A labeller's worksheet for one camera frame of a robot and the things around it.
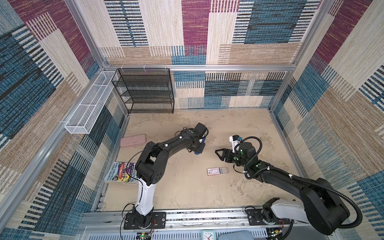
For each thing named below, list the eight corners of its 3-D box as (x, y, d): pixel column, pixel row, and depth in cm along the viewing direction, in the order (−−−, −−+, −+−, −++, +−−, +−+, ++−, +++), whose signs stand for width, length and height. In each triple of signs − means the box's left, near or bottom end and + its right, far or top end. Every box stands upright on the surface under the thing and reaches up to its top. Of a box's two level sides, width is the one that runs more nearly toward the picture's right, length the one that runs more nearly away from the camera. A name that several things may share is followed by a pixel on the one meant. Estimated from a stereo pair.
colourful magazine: (108, 184, 89) (104, 180, 85) (115, 165, 97) (111, 161, 92) (136, 184, 89) (133, 180, 85) (141, 165, 97) (138, 161, 92)
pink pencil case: (121, 147, 103) (119, 145, 101) (122, 139, 107) (120, 137, 105) (146, 143, 105) (145, 141, 103) (146, 135, 109) (145, 133, 107)
